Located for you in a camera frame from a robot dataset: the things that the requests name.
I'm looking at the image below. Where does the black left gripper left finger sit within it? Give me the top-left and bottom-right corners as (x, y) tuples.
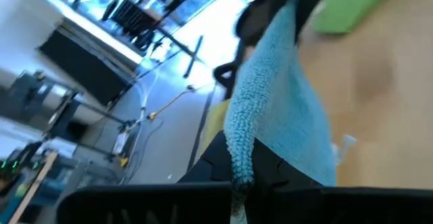
(55, 131), (234, 224)

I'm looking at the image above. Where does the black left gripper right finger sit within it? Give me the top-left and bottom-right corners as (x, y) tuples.
(245, 139), (433, 224)

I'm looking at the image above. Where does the yellow translucent plastic bin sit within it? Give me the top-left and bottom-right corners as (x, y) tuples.
(202, 98), (233, 154)

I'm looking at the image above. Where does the large teal microfiber towel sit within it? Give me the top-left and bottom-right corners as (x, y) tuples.
(223, 0), (358, 224)

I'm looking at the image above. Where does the green microfiber towel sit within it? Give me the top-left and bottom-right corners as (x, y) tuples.
(313, 0), (412, 35)

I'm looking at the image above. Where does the white power adapter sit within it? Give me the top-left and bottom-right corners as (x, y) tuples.
(113, 131), (130, 154)

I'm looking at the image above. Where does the black desk leg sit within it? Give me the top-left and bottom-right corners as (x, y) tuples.
(183, 35), (205, 79)

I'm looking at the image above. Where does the wooden plank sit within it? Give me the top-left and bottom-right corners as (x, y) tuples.
(8, 151), (59, 224)

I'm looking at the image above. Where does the black office chair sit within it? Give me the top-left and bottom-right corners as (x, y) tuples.
(101, 0), (163, 51)

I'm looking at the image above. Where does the black device with green lights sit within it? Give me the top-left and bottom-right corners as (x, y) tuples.
(0, 141), (45, 184)

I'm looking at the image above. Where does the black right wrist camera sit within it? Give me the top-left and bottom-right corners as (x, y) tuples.
(235, 0), (273, 48)

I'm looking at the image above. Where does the yellow power plug with cable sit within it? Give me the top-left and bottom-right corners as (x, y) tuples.
(145, 85), (197, 122)

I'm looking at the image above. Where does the black aluminium table frame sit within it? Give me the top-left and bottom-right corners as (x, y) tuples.
(187, 81), (218, 173)

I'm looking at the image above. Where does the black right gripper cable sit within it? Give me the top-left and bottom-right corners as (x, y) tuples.
(212, 62), (240, 99)

